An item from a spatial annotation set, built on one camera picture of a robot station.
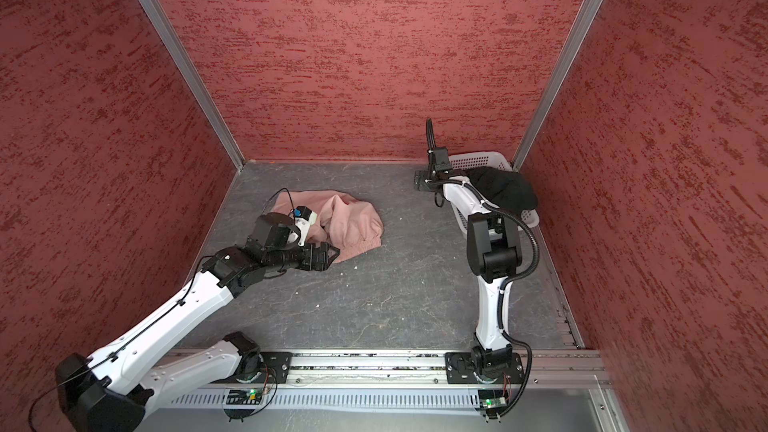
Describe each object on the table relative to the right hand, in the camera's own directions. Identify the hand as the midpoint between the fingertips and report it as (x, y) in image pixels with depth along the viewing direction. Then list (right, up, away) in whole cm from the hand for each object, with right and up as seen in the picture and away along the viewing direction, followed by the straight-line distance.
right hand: (427, 184), depth 102 cm
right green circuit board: (+11, -53, -31) cm, 62 cm away
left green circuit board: (-49, -53, -31) cm, 78 cm away
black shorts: (+24, -2, -10) cm, 26 cm away
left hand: (-30, -19, -26) cm, 44 cm away
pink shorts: (-26, -12, -16) cm, 32 cm away
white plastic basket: (+24, +10, +11) cm, 28 cm away
